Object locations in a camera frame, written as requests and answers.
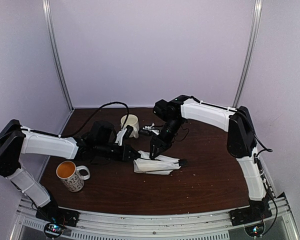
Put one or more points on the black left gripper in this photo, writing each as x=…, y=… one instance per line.
x=124, y=154

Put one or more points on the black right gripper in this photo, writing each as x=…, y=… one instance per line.
x=159, y=143

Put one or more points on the white paper bag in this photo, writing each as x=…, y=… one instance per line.
x=162, y=165

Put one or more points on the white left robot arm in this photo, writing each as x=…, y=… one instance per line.
x=100, y=141

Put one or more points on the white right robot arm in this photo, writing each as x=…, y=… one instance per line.
x=242, y=139

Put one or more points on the cream ceramic mug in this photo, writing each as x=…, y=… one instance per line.
x=133, y=121

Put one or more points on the patterned mug orange inside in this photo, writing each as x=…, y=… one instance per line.
x=73, y=177

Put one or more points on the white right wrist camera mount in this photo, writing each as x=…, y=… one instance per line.
x=149, y=130

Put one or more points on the aluminium front rail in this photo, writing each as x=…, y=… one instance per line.
x=214, y=225

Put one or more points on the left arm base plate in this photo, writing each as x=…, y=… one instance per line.
x=60, y=216

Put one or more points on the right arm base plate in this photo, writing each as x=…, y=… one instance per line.
x=247, y=215

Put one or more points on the left aluminium corner post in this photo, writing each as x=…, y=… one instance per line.
x=56, y=57

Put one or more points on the aluminium corner post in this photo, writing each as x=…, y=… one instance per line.
x=254, y=30
x=56, y=57

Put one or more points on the right aluminium corner post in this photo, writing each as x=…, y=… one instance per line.
x=254, y=30

